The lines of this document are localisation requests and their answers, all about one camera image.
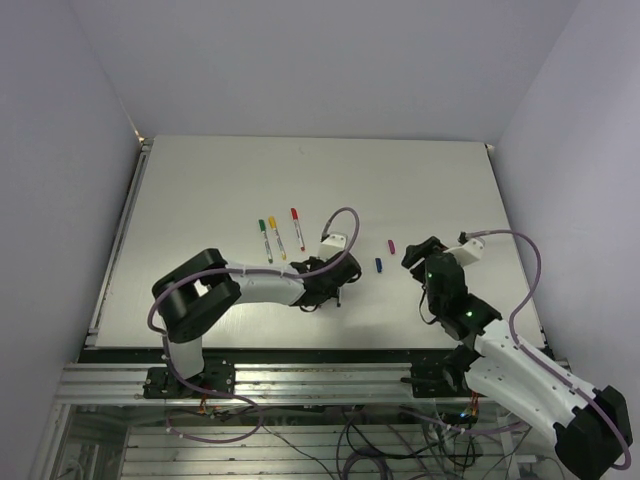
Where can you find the aluminium frame rail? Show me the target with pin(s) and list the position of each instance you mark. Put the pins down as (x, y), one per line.
(276, 384)

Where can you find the red pen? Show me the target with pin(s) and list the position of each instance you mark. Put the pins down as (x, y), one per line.
(299, 235)

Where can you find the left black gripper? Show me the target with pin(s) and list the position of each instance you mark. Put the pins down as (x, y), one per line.
(314, 262)

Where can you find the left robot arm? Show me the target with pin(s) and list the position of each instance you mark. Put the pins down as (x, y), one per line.
(194, 296)

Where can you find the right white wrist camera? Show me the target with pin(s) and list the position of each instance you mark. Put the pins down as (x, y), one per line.
(468, 251)

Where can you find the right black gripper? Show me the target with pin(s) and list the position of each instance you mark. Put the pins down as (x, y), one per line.
(415, 253)

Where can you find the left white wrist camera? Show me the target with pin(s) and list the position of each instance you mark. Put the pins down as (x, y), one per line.
(334, 243)

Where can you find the yellow pen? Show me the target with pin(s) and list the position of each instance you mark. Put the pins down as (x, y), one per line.
(280, 244)

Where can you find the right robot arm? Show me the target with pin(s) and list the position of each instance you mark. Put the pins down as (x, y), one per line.
(588, 428)

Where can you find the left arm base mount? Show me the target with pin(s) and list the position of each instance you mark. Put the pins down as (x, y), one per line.
(160, 383)

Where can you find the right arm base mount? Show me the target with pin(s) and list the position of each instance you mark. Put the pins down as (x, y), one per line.
(441, 373)

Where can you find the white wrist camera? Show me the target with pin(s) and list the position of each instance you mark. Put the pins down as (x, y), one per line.
(334, 243)
(468, 251)

